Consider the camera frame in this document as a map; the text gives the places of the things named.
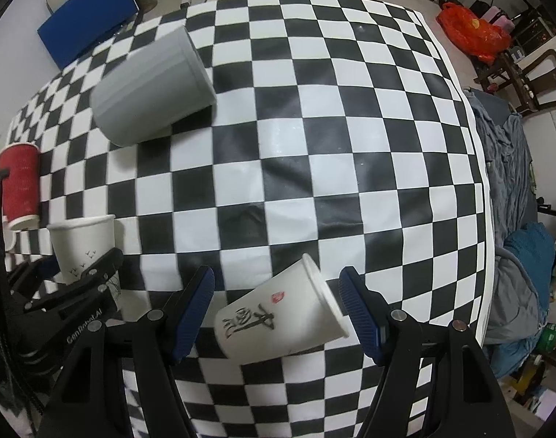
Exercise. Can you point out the white calligraphy cup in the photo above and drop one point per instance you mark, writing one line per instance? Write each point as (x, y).
(290, 313)
(9, 239)

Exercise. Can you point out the orange plastic bag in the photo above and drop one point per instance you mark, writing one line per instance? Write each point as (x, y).
(472, 35)

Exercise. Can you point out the teal blue cloth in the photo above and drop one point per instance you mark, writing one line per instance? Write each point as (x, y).
(521, 297)

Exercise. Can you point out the white bird paper cup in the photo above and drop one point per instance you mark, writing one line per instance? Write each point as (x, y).
(78, 243)

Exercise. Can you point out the wooden chair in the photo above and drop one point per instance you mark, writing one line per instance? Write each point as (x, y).
(534, 85)

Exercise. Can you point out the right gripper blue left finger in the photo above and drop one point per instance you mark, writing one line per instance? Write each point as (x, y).
(163, 338)

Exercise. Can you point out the white calligraphy cup left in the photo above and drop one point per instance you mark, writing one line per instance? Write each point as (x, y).
(9, 239)

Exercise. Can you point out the grey blanket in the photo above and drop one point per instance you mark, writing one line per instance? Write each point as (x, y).
(508, 164)

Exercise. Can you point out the red ripple paper cup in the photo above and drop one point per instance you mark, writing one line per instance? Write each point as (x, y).
(20, 189)

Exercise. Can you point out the grey plastic cup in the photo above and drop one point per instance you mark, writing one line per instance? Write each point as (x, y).
(160, 85)

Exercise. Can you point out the white calligraphy cup right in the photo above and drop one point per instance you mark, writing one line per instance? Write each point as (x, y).
(290, 313)

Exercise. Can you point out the checkered tablecloth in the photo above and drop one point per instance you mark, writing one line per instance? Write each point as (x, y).
(340, 131)

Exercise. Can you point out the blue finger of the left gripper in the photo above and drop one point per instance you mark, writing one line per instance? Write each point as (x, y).
(91, 289)

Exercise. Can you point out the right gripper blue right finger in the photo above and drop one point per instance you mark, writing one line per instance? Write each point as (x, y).
(393, 340)

